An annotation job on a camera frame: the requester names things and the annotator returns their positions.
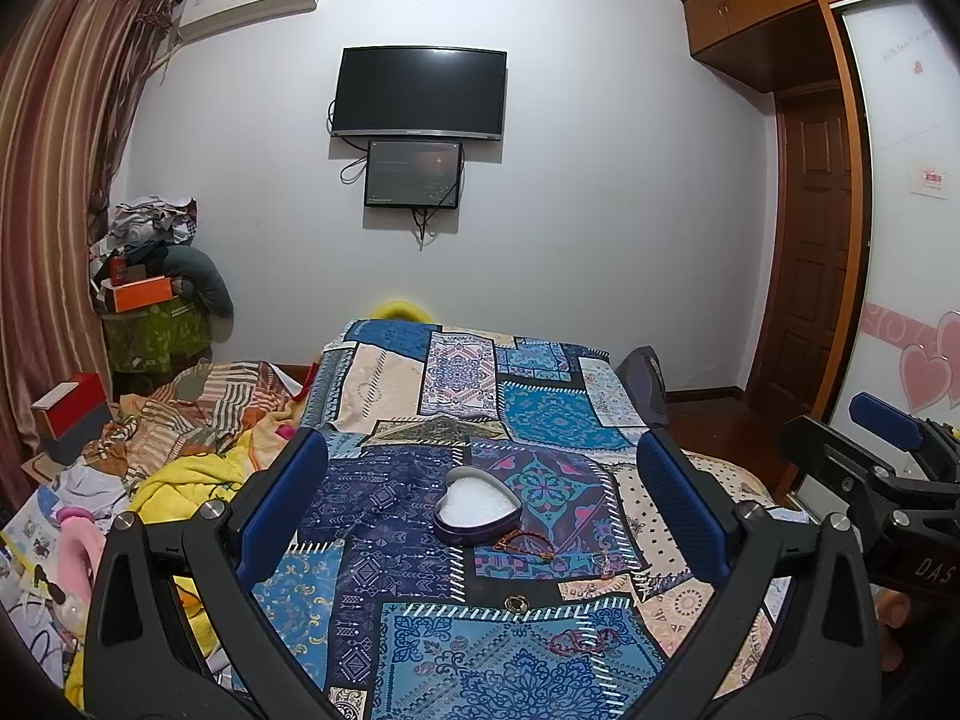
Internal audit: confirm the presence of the red cord bracelet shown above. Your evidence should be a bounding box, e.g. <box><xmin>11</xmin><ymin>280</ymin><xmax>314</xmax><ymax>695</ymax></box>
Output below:
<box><xmin>548</xmin><ymin>625</ymin><xmax>622</xmax><ymax>659</ymax></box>

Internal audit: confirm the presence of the brown beaded bracelet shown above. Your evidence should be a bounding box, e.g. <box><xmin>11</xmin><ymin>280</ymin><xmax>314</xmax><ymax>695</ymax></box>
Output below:
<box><xmin>493</xmin><ymin>528</ymin><xmax>559</xmax><ymax>564</ymax></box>

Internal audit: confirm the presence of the purple heart-shaped jewelry box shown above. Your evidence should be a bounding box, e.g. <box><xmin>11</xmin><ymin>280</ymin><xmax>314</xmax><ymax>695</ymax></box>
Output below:
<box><xmin>433</xmin><ymin>466</ymin><xmax>523</xmax><ymax>546</ymax></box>

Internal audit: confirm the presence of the pink plush toy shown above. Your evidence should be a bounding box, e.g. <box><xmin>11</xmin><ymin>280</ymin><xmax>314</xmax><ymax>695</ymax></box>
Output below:
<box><xmin>55</xmin><ymin>507</ymin><xmax>106</xmax><ymax>610</ymax></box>

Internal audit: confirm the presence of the yellow blanket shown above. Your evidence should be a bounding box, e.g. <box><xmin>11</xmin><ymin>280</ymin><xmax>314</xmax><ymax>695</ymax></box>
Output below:
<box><xmin>62</xmin><ymin>432</ymin><xmax>257</xmax><ymax>710</ymax></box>

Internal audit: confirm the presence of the red and white box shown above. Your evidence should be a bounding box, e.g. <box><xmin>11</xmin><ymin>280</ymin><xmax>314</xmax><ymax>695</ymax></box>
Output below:
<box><xmin>31</xmin><ymin>372</ymin><xmax>112</xmax><ymax>466</ymax></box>

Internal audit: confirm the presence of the striped brown blanket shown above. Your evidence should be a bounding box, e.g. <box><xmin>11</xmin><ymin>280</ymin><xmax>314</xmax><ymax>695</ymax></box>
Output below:
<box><xmin>82</xmin><ymin>362</ymin><xmax>301</xmax><ymax>483</ymax></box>

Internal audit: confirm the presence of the green patterned box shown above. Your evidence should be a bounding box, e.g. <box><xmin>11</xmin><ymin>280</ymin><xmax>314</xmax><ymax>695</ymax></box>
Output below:
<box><xmin>101</xmin><ymin>298</ymin><xmax>212</xmax><ymax>374</ymax></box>

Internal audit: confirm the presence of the blue patchwork patterned cloth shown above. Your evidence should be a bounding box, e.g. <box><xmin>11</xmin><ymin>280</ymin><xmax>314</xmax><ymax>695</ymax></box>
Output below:
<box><xmin>224</xmin><ymin>317</ymin><xmax>790</xmax><ymax>720</ymax></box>

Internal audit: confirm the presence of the orange shoe box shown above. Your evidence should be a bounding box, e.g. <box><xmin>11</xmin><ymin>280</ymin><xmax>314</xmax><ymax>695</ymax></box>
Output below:
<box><xmin>104</xmin><ymin>277</ymin><xmax>174</xmax><ymax>314</ymax></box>

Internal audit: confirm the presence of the grey pillow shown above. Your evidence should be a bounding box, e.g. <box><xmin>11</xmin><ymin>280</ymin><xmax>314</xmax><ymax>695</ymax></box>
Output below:
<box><xmin>163</xmin><ymin>245</ymin><xmax>235</xmax><ymax>319</ymax></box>

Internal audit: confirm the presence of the wooden overhead cabinet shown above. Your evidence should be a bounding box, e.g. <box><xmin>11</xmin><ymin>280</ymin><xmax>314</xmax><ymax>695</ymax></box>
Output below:
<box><xmin>683</xmin><ymin>0</ymin><xmax>839</xmax><ymax>93</ymax></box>

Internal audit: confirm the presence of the pile of clothes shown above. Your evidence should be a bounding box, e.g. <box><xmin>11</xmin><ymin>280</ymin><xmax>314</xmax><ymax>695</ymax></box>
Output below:
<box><xmin>89</xmin><ymin>195</ymin><xmax>197</xmax><ymax>266</ymax></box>

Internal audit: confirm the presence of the yellow round object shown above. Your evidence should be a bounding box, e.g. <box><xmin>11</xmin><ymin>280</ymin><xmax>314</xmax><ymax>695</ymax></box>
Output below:
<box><xmin>370</xmin><ymin>299</ymin><xmax>433</xmax><ymax>323</ymax></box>

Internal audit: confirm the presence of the striped red curtain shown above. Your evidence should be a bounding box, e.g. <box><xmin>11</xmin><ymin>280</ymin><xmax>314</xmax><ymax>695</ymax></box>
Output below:
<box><xmin>2</xmin><ymin>0</ymin><xmax>174</xmax><ymax>511</ymax></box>

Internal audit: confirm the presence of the small black wall monitor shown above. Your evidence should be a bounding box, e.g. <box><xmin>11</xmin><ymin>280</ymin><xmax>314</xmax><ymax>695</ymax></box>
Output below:
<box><xmin>364</xmin><ymin>138</ymin><xmax>464</xmax><ymax>210</ymax></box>

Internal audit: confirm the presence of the black wall television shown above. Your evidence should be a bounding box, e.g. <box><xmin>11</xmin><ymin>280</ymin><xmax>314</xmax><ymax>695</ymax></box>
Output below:
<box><xmin>332</xmin><ymin>46</ymin><xmax>508</xmax><ymax>142</ymax></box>

